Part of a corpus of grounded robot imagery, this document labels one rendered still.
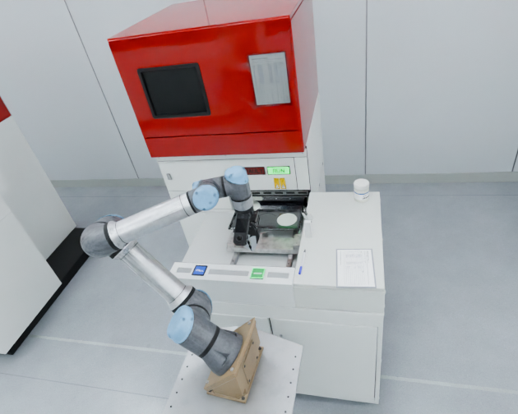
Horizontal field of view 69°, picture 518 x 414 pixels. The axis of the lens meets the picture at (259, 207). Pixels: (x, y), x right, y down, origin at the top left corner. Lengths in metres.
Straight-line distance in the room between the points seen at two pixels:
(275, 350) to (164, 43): 1.32
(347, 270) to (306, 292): 0.18
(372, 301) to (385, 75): 2.12
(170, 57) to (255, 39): 0.38
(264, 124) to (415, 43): 1.74
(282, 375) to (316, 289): 0.34
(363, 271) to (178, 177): 1.13
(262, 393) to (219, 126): 1.14
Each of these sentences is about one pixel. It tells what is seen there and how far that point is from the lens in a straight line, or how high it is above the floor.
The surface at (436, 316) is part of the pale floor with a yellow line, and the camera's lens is 2.69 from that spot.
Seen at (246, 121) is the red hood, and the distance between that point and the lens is 1.78.
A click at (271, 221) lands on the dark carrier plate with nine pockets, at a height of 0.90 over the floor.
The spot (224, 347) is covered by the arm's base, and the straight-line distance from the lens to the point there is 1.33.
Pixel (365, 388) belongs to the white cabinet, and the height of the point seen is 0.23.
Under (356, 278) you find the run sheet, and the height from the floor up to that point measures 0.97.
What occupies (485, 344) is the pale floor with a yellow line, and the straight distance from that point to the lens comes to 2.64.
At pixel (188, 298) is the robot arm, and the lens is 1.42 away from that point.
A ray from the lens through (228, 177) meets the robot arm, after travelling 1.27.
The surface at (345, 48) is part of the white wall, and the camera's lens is 3.20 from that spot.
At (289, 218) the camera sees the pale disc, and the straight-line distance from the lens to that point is 1.92.
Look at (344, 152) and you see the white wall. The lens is 3.56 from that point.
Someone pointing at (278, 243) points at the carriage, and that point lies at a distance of 1.83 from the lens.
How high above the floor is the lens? 2.11
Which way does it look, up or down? 36 degrees down
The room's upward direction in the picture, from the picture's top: 11 degrees counter-clockwise
